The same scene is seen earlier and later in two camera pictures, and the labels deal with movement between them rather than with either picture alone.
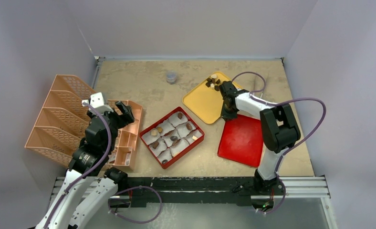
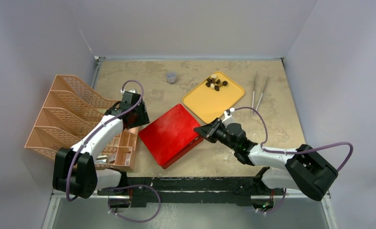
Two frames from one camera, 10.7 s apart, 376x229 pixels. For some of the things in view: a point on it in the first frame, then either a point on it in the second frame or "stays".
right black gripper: [224, 87] to [213, 131]
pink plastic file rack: [64, 120] stays
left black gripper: [128, 118] to [142, 120]
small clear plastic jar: [171, 77] stays
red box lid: [241, 140] to [168, 134]
